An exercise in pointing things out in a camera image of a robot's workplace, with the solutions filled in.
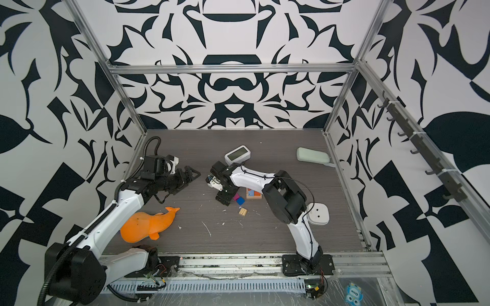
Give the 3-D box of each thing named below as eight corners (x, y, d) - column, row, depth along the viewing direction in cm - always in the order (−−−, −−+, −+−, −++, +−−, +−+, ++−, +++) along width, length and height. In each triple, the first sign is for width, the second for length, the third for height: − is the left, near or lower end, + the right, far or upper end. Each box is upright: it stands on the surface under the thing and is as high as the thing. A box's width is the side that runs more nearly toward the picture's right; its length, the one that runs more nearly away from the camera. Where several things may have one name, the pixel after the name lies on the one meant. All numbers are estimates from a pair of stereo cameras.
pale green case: (295, 162, 110) (297, 157, 106) (296, 151, 115) (298, 146, 111) (331, 168, 107) (333, 163, 104) (330, 156, 112) (332, 152, 109)
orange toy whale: (124, 242, 81) (116, 238, 76) (135, 212, 89) (129, 207, 84) (171, 242, 81) (166, 238, 76) (178, 212, 89) (174, 207, 84)
